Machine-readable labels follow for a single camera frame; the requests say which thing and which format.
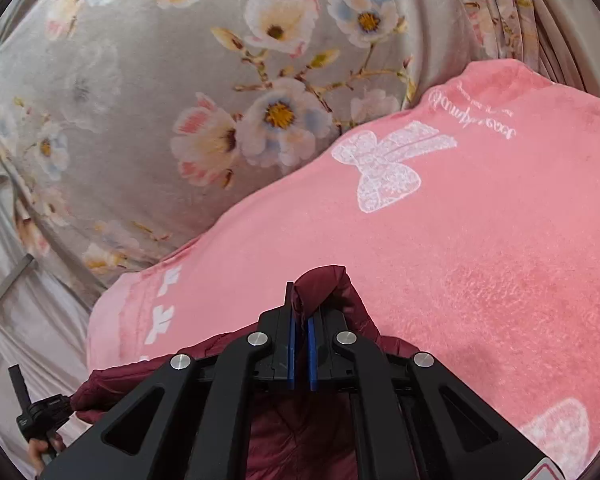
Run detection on maroon puffer jacket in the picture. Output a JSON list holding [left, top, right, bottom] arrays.
[[71, 266, 418, 479]]

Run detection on person's left hand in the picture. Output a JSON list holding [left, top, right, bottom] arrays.
[[28, 432, 66, 476]]

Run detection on white satin curtain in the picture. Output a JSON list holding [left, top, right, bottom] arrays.
[[0, 177, 100, 479]]

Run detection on pink fleece blanket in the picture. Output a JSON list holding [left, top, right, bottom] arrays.
[[87, 61, 600, 479]]

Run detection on grey floral quilt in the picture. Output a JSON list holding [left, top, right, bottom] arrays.
[[0, 0, 539, 290]]

